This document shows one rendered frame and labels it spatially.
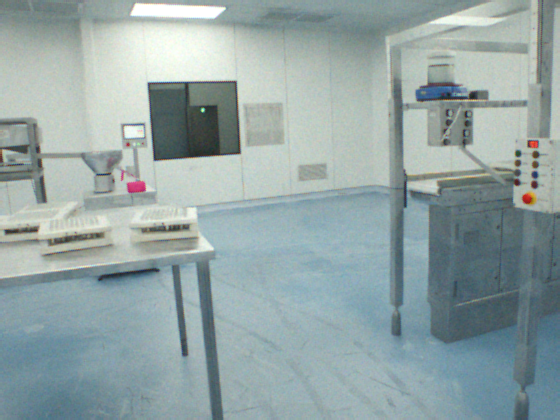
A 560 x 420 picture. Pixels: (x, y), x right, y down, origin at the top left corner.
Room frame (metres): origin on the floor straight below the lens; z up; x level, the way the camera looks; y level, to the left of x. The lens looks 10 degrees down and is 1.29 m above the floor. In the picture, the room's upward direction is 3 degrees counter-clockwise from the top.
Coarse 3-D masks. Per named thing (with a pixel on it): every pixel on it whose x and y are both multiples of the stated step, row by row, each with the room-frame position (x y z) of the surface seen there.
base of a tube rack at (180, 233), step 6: (138, 228) 1.70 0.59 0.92; (174, 228) 1.67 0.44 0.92; (144, 234) 1.60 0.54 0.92; (150, 234) 1.59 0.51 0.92; (156, 234) 1.60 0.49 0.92; (162, 234) 1.60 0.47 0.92; (168, 234) 1.61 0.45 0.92; (174, 234) 1.61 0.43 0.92; (180, 234) 1.61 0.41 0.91; (186, 234) 1.62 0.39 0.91; (192, 234) 1.62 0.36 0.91; (132, 240) 1.58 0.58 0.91; (138, 240) 1.58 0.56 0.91; (144, 240) 1.59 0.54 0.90; (150, 240) 1.59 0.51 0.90; (156, 240) 1.60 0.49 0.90
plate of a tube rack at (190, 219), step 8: (192, 208) 1.83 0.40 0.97; (136, 216) 1.71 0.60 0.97; (168, 216) 1.68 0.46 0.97; (192, 216) 1.66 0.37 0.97; (128, 224) 1.58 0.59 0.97; (136, 224) 1.58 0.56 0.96; (144, 224) 1.59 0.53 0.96; (152, 224) 1.60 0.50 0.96; (160, 224) 1.60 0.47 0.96; (168, 224) 1.61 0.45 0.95; (176, 224) 1.61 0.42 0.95; (184, 224) 1.62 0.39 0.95
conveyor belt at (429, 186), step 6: (426, 180) 2.59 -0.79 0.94; (432, 180) 2.58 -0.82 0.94; (408, 186) 2.54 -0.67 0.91; (414, 186) 2.49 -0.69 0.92; (420, 186) 2.44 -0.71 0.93; (426, 186) 2.40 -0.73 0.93; (432, 186) 2.36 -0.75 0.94; (450, 186) 2.34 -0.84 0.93; (456, 186) 2.36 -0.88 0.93; (426, 192) 2.39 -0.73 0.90; (432, 192) 2.34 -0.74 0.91
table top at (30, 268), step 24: (120, 216) 2.12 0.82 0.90; (24, 240) 1.68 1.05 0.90; (120, 240) 1.63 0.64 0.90; (168, 240) 1.60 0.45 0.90; (192, 240) 1.58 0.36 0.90; (0, 264) 1.36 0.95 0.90; (24, 264) 1.35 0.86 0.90; (48, 264) 1.34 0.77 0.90; (72, 264) 1.33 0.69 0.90; (96, 264) 1.33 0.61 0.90; (120, 264) 1.34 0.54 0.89; (144, 264) 1.37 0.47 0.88; (168, 264) 1.39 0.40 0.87; (0, 288) 1.22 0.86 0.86
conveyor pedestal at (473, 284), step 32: (448, 224) 2.40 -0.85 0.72; (480, 224) 2.46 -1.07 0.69; (512, 224) 2.55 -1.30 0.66; (448, 256) 2.39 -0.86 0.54; (480, 256) 2.47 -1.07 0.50; (512, 256) 2.56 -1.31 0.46; (544, 256) 2.65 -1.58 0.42; (448, 288) 2.39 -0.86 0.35; (480, 288) 2.47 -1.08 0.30; (512, 288) 2.56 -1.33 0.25; (544, 288) 2.65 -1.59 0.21; (448, 320) 2.40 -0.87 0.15; (480, 320) 2.49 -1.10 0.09; (512, 320) 2.58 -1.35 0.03
